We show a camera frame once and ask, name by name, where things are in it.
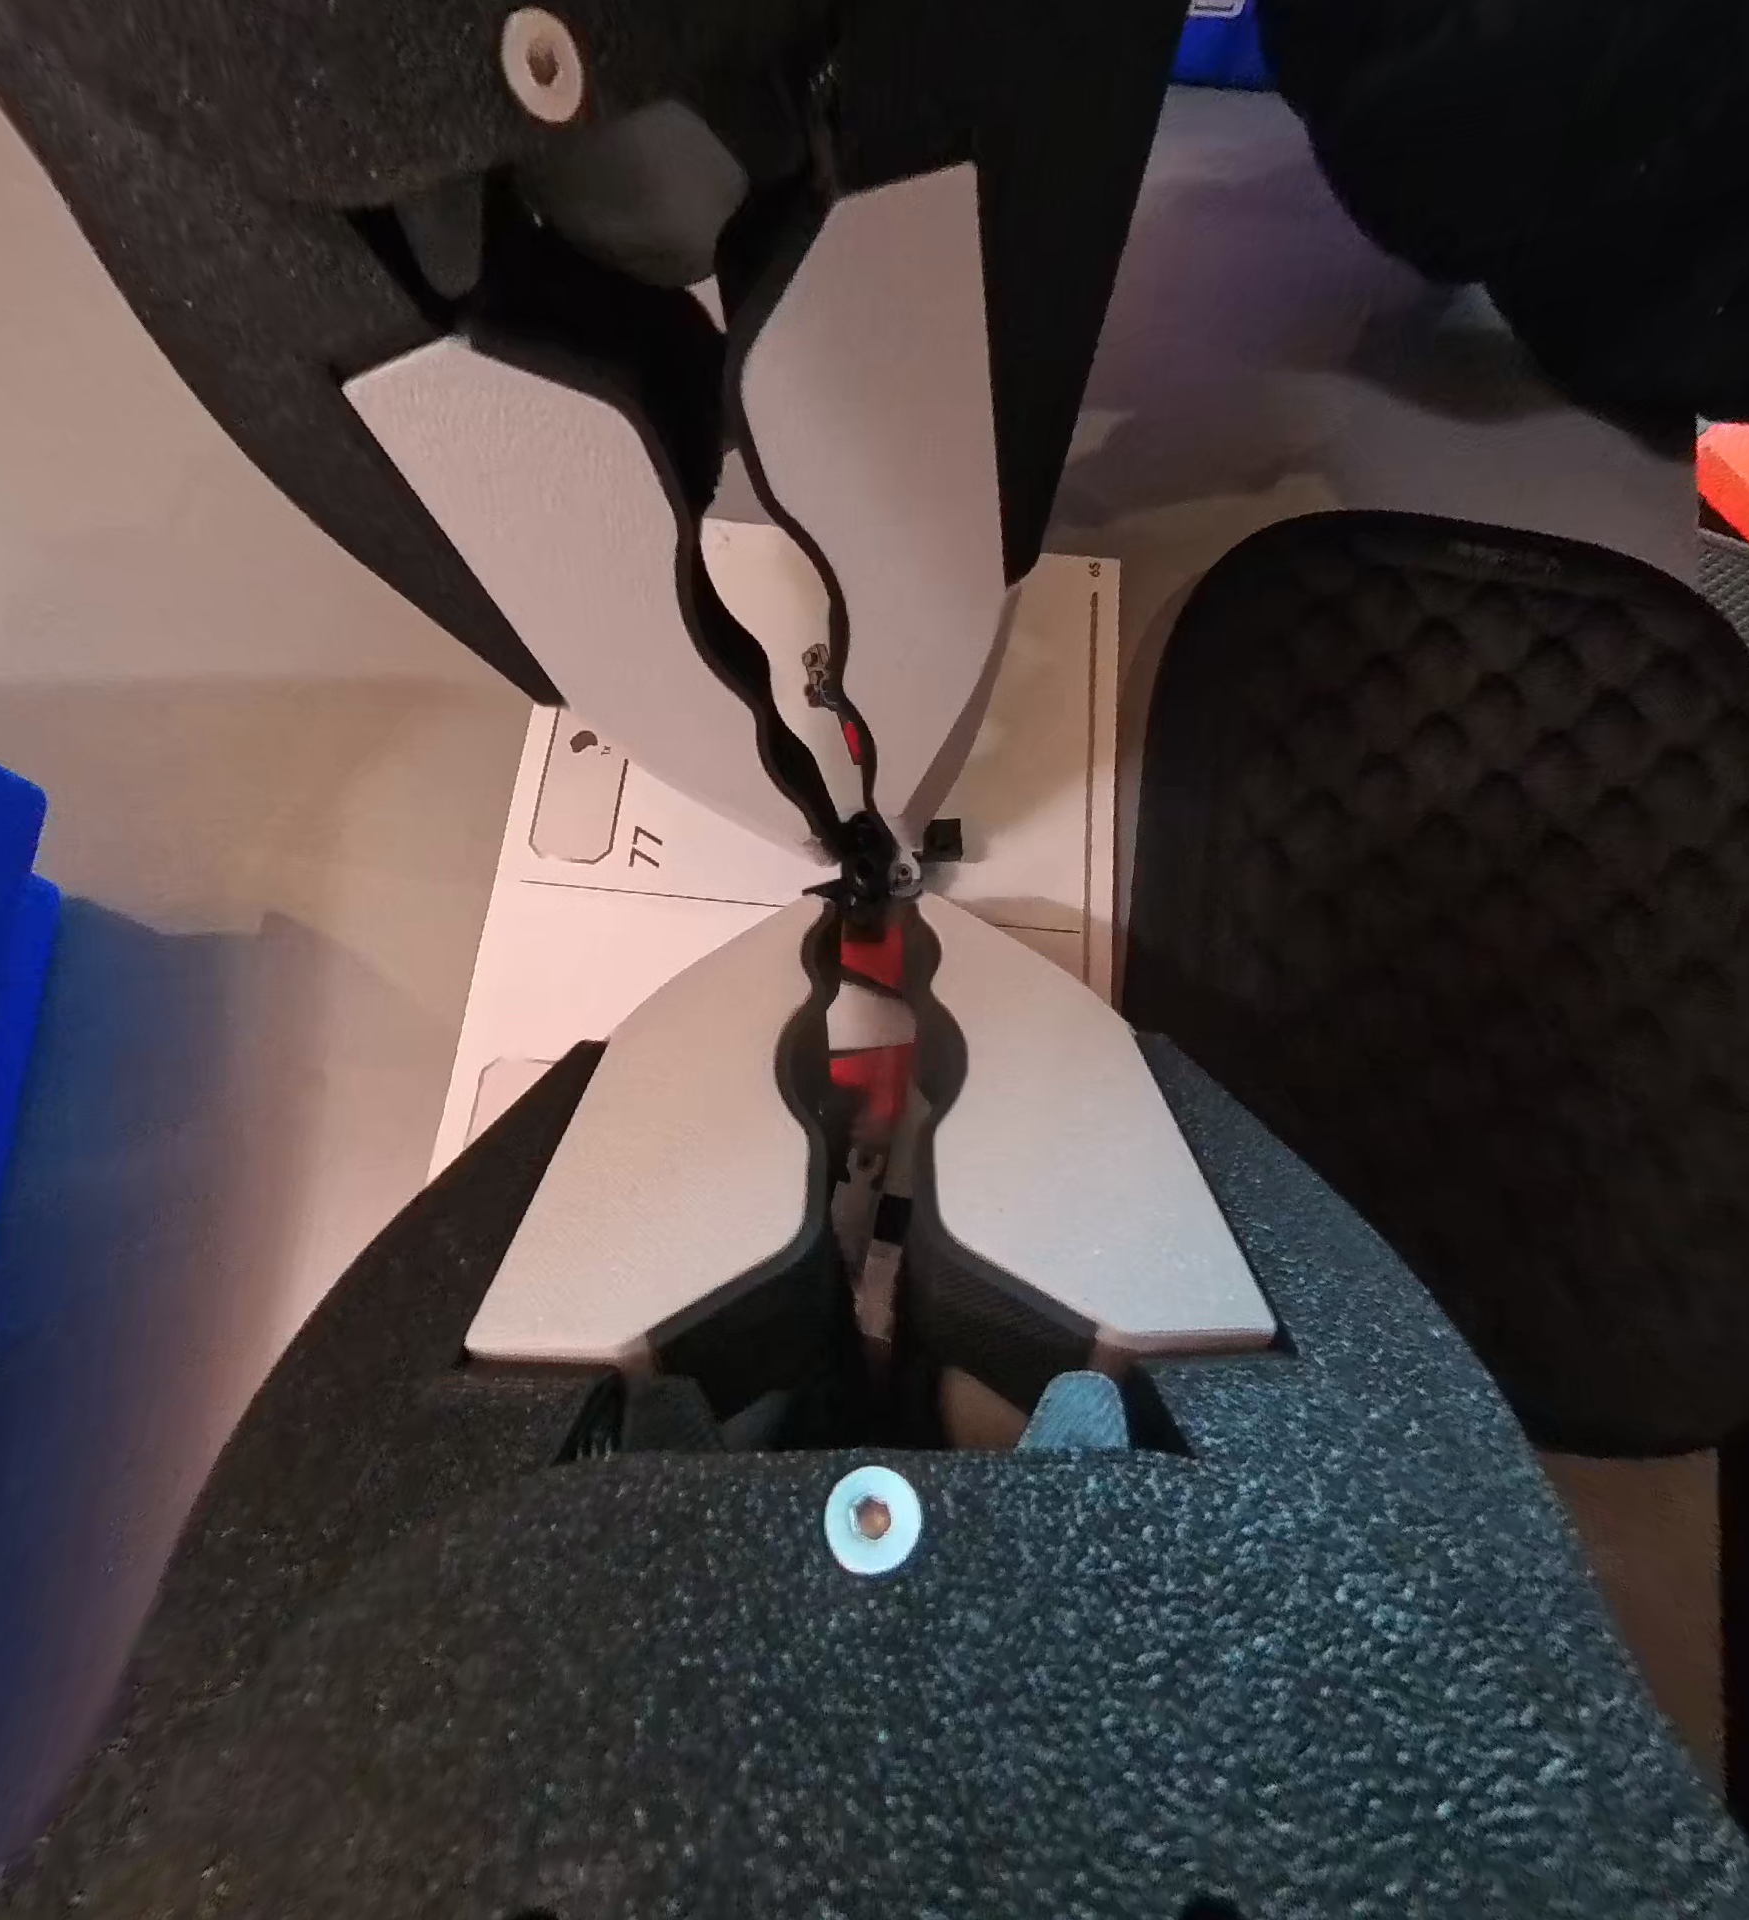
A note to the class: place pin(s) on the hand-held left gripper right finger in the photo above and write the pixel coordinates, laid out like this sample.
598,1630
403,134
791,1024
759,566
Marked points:
1085,1185

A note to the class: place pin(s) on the black textured foam pad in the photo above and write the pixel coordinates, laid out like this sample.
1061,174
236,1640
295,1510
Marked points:
1459,977

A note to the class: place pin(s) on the white instruction booklet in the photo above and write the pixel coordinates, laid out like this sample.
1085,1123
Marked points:
588,960

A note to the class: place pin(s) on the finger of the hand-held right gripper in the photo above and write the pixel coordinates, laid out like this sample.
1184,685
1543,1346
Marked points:
888,419
544,511

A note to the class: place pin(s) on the black red toy brick assembly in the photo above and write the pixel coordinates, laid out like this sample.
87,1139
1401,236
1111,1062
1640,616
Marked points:
869,1068

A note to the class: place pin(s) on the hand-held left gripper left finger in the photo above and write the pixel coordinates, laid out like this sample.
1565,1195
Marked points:
649,1185

